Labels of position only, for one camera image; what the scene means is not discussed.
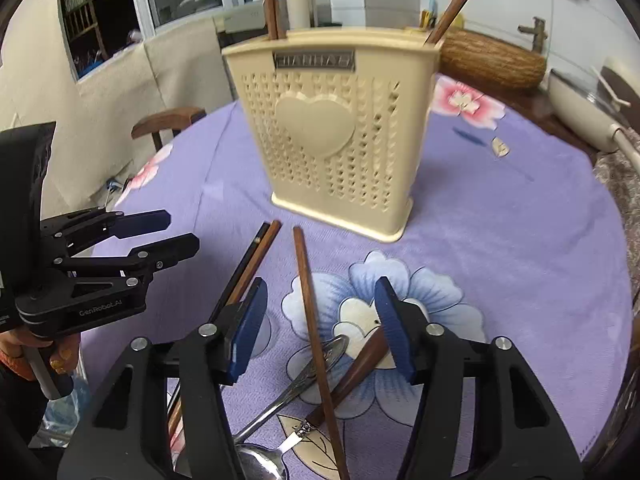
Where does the metal spoon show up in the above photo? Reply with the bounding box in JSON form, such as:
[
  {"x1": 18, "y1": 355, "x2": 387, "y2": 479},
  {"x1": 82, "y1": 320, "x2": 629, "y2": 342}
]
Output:
[{"x1": 232, "y1": 336, "x2": 350, "y2": 480}]

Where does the purple floral tablecloth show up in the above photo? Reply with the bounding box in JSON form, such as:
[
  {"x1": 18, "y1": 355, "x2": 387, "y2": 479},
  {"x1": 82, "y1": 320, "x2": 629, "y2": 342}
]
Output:
[{"x1": 80, "y1": 72, "x2": 636, "y2": 480}]

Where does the cream plastic utensil holder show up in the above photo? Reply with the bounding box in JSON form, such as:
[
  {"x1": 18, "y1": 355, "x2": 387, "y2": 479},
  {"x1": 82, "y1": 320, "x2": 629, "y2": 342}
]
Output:
[{"x1": 221, "y1": 27, "x2": 443, "y2": 245}]

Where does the grey water dispenser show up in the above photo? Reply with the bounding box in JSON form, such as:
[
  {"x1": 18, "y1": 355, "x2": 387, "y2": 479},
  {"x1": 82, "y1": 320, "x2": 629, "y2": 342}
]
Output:
[{"x1": 220, "y1": 0, "x2": 333, "y2": 35}]

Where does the brown wooden chopsticks pair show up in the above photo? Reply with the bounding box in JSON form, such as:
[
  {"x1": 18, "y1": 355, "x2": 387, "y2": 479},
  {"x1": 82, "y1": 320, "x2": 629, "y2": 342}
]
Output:
[{"x1": 167, "y1": 221, "x2": 272, "y2": 441}]

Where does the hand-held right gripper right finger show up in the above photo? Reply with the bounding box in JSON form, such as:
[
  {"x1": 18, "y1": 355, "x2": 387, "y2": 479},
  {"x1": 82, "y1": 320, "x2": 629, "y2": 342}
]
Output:
[{"x1": 374, "y1": 276, "x2": 586, "y2": 480}]

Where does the person's left hand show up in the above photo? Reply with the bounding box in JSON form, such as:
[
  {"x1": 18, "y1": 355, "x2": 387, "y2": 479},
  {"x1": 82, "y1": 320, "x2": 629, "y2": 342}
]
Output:
[{"x1": 46, "y1": 334, "x2": 82, "y2": 377}]

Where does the dark wooden rack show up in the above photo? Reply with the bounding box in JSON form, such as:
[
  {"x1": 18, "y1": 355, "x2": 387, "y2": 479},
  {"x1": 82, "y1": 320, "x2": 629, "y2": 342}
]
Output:
[{"x1": 57, "y1": 0, "x2": 146, "y2": 81}]

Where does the brown faucet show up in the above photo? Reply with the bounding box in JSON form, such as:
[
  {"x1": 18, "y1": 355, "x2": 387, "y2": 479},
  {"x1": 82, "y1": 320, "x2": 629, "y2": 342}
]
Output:
[{"x1": 517, "y1": 16, "x2": 549, "y2": 54}]

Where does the wooden chair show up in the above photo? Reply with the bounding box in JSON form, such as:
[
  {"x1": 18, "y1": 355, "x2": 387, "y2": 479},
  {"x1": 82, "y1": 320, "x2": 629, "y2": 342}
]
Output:
[{"x1": 131, "y1": 106, "x2": 207, "y2": 152}]

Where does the cream pan with lid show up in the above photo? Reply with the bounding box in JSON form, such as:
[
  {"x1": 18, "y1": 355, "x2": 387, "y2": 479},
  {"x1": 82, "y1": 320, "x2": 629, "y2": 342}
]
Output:
[{"x1": 547, "y1": 56, "x2": 640, "y2": 173}]

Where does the brown woven basket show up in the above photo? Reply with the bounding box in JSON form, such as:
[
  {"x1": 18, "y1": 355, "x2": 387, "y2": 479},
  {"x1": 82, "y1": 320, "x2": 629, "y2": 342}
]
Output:
[{"x1": 439, "y1": 27, "x2": 547, "y2": 92}]

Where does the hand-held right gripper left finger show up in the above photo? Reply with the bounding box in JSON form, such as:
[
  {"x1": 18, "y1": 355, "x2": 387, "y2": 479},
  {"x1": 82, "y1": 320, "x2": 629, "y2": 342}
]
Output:
[{"x1": 56, "y1": 276, "x2": 269, "y2": 480}]

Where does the beige cardboard panel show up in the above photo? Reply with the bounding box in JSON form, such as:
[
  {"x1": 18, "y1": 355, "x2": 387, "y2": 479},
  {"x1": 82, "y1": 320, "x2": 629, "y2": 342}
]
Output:
[{"x1": 0, "y1": 10, "x2": 236, "y2": 221}]

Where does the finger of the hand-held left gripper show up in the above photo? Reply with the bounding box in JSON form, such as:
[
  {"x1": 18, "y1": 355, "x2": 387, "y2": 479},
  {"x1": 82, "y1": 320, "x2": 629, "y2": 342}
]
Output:
[
  {"x1": 54, "y1": 232, "x2": 201, "y2": 289},
  {"x1": 42, "y1": 208, "x2": 172, "y2": 249}
]

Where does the clear plastic bag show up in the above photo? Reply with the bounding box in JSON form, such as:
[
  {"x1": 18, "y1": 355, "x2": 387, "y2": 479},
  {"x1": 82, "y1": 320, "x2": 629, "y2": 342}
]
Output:
[{"x1": 40, "y1": 375, "x2": 93, "y2": 448}]

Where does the paper cup tube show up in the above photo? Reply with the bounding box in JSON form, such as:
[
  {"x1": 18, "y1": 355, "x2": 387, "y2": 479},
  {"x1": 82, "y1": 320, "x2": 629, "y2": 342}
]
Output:
[{"x1": 285, "y1": 0, "x2": 317, "y2": 30}]

